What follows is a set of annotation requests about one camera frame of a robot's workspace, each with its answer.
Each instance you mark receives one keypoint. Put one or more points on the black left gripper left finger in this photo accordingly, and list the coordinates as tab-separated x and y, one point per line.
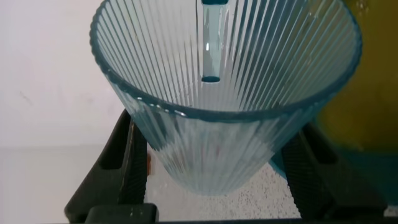
133	174

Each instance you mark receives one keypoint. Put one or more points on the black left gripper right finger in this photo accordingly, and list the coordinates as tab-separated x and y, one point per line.
308	183

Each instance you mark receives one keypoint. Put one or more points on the clear blue ribbed cup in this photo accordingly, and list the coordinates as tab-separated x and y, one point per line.
217	140

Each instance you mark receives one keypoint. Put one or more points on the yellow orange juice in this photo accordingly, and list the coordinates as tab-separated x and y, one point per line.
373	93

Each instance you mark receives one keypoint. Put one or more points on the dark teal plastic tray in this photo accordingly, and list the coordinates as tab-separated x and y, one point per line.
367	174

